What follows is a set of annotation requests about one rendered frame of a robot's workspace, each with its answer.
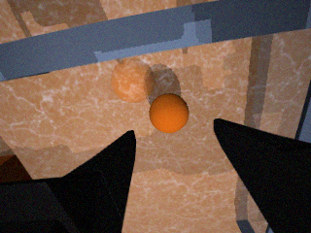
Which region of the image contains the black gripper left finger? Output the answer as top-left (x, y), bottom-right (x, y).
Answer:
top-left (0, 130), bottom-right (136, 233)

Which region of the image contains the dark blue-grey flat bar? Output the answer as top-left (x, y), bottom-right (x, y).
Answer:
top-left (0, 0), bottom-right (311, 83)

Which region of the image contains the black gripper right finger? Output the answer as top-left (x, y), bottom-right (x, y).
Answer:
top-left (214, 118), bottom-right (311, 233)

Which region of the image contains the clear l-shaped low wall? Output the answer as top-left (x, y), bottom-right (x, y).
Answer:
top-left (229, 28), bottom-right (311, 233)

